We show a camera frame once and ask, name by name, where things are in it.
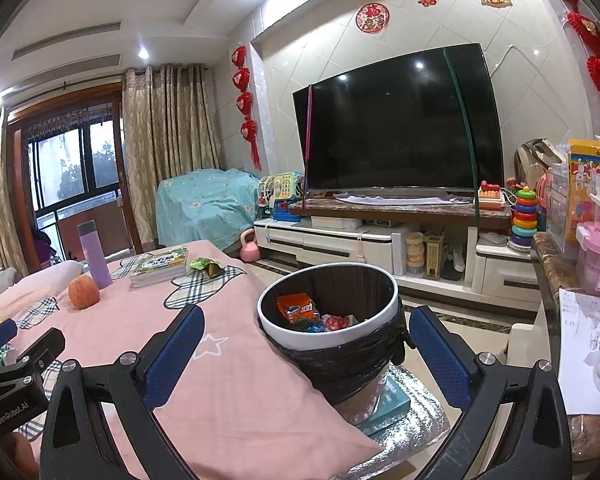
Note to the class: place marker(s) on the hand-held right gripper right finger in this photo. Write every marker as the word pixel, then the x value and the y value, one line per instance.
pixel 440 355

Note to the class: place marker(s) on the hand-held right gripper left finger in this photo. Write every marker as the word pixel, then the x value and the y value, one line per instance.
pixel 172 355

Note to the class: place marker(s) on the white bin with black bag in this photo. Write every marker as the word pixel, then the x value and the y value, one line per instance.
pixel 330 355

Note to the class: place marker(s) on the orange snack packet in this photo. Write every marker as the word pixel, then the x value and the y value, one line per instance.
pixel 295 310

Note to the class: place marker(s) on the person's left hand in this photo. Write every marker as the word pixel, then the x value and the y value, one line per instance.
pixel 20 455

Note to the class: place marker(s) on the green red can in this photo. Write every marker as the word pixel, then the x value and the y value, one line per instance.
pixel 2 356

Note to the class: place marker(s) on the pink sofa cushion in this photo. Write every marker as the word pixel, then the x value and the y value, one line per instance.
pixel 25 285

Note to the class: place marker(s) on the silver foil mat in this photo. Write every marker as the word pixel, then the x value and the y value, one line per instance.
pixel 420 420

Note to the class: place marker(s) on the red orange apple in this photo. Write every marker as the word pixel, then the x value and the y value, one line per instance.
pixel 84 291

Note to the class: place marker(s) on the teal flat box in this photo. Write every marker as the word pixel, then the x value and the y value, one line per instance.
pixel 392 405

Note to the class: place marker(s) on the green snack bag gold lining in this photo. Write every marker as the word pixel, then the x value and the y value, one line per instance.
pixel 205 267

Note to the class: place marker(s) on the white power strip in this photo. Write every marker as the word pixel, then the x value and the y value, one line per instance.
pixel 455 262

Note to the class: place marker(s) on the green cover picture book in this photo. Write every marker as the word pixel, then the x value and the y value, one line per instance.
pixel 162 260

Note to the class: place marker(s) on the yellow grater box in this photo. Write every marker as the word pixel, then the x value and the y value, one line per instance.
pixel 433 257

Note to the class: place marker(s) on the dark purple cloth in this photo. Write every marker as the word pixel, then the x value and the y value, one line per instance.
pixel 42 247

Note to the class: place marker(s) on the purple water bottle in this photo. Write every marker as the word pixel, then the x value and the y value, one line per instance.
pixel 97 260

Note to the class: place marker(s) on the yellow stacked containers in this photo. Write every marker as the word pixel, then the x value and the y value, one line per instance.
pixel 414 255

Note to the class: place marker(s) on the red white wrapper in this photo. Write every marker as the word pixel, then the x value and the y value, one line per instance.
pixel 340 322

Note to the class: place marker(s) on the pink kettlebell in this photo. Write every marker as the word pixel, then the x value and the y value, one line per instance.
pixel 248 247

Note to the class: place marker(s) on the brown marble side counter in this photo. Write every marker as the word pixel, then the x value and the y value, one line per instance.
pixel 547 270

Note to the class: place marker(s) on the white paper sheet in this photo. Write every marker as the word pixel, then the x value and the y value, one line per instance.
pixel 580 350

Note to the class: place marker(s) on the white television cabinet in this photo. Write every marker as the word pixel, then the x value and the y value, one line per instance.
pixel 340 245

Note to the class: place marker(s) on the brown marble television shelf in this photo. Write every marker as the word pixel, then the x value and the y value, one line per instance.
pixel 405 210

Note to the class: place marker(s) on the wooden framed balcony door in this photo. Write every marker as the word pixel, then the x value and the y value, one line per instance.
pixel 15 185

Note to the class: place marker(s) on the teal cloth furniture cover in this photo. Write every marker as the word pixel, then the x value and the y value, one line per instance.
pixel 200 205

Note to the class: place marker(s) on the white cloth runner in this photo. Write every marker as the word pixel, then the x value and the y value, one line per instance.
pixel 400 197

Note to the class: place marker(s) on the red toy telephone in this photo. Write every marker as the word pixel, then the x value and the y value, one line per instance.
pixel 491 196

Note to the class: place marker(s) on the green white toy basket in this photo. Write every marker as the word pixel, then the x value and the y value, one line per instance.
pixel 267 192

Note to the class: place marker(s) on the clear plastic drawer organizer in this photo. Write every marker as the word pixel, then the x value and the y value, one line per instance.
pixel 560 210

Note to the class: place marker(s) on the yellow blue toy cash register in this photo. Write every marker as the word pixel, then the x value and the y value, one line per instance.
pixel 287 197

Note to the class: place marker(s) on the beige backpack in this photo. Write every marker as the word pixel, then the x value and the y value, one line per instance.
pixel 535 160

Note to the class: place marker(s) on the yellow cartoon toy box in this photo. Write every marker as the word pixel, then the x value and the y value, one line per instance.
pixel 587 180

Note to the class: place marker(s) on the black television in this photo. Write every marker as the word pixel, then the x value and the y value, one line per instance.
pixel 395 125

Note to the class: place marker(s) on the red heart hanging decoration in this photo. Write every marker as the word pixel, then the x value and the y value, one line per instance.
pixel 587 30
pixel 245 100

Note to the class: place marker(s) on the ceiling air vent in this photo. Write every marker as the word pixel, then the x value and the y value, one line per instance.
pixel 65 40

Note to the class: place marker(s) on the round red wall sticker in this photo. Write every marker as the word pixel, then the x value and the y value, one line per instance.
pixel 372 17

